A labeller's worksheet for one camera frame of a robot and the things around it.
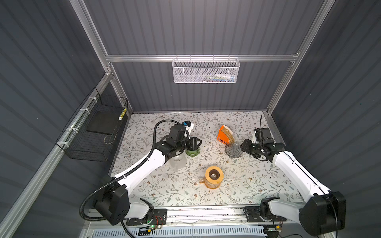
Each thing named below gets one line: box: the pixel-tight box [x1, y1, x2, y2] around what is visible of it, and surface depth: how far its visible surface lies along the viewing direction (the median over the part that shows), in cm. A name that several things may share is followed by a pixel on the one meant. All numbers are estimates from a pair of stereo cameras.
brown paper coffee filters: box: [222, 124, 235, 144], surface depth 99 cm
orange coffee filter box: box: [217, 124, 230, 145], surface depth 98 cm
